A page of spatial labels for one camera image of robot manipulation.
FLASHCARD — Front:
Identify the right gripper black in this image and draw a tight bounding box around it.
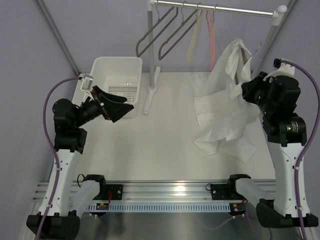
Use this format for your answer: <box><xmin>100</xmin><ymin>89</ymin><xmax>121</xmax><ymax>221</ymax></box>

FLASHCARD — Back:
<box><xmin>241</xmin><ymin>71</ymin><xmax>276</xmax><ymax>116</ymax></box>

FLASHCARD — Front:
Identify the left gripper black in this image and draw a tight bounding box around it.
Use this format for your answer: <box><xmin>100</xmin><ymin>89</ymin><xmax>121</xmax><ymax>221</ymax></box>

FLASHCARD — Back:
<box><xmin>74</xmin><ymin>85</ymin><xmax>134</xmax><ymax>128</ymax></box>

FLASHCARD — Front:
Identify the white shirt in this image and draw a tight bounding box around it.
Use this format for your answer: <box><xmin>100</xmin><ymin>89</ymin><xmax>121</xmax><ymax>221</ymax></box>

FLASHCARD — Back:
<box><xmin>188</xmin><ymin>38</ymin><xmax>259</xmax><ymax>163</ymax></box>

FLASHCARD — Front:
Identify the grey hanger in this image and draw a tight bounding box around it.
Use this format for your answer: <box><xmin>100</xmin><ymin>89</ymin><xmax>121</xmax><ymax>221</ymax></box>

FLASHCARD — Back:
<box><xmin>135</xmin><ymin>4</ymin><xmax>179</xmax><ymax>57</ymax></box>
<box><xmin>235</xmin><ymin>41</ymin><xmax>263</xmax><ymax>85</ymax></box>
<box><xmin>158</xmin><ymin>7</ymin><xmax>199</xmax><ymax>61</ymax></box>

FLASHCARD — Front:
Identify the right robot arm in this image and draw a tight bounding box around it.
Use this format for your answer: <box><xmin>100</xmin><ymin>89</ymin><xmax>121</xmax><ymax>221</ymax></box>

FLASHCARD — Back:
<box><xmin>226</xmin><ymin>71</ymin><xmax>319</xmax><ymax>229</ymax></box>

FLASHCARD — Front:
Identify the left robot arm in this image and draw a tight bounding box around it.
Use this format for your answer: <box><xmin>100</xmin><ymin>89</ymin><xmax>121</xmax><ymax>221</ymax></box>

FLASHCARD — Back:
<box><xmin>26</xmin><ymin>85</ymin><xmax>134</xmax><ymax>240</ymax></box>

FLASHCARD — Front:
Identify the pink hanger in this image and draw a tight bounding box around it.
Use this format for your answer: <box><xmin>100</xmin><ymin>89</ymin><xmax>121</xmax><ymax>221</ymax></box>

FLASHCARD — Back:
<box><xmin>206</xmin><ymin>6</ymin><xmax>217</xmax><ymax>70</ymax></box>

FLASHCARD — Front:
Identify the cream hanger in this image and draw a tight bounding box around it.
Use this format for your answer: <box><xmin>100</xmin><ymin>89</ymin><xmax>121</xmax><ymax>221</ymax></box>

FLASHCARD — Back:
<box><xmin>186</xmin><ymin>9</ymin><xmax>203</xmax><ymax>66</ymax></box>

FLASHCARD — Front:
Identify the white plastic basket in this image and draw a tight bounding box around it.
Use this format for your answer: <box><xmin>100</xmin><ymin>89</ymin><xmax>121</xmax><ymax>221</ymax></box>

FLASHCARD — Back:
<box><xmin>90</xmin><ymin>56</ymin><xmax>143</xmax><ymax>119</ymax></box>

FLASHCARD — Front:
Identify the clothes rack metal white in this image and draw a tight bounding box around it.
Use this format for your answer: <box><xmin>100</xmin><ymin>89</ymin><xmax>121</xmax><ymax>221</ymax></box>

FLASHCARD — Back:
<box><xmin>142</xmin><ymin>0</ymin><xmax>288</xmax><ymax>115</ymax></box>

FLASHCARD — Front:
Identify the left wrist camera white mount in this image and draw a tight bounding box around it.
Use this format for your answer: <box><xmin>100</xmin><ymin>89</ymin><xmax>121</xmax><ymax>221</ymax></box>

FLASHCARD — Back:
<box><xmin>80</xmin><ymin>74</ymin><xmax>94</xmax><ymax>98</ymax></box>

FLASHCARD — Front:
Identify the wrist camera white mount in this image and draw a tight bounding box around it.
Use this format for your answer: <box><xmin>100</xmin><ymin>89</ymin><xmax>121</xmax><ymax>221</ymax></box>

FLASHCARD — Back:
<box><xmin>80</xmin><ymin>74</ymin><xmax>94</xmax><ymax>98</ymax></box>
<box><xmin>263</xmin><ymin>58</ymin><xmax>295</xmax><ymax>82</ymax></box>

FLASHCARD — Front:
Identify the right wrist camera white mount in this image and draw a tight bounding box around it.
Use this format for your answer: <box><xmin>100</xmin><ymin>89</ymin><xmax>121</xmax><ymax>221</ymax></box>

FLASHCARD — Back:
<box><xmin>263</xmin><ymin>58</ymin><xmax>295</xmax><ymax>82</ymax></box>

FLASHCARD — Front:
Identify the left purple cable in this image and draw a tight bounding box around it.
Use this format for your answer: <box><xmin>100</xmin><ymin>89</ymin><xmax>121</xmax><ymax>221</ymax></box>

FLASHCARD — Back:
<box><xmin>34</xmin><ymin>76</ymin><xmax>85</xmax><ymax>240</ymax></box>

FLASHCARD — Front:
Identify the aluminium rail with cable duct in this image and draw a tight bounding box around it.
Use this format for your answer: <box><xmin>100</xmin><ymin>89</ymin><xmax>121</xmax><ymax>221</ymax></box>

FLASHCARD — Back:
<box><xmin>31</xmin><ymin>180</ymin><xmax>305</xmax><ymax>214</ymax></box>

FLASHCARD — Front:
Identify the left enclosure frame post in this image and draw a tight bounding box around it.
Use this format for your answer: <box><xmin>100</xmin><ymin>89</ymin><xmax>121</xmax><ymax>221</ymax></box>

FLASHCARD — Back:
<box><xmin>34</xmin><ymin>0</ymin><xmax>81</xmax><ymax>76</ymax></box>

